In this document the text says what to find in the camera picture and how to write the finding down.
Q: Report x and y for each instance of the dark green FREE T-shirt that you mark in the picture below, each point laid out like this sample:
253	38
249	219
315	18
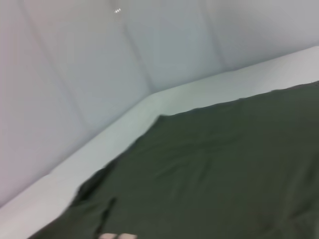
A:
199	161

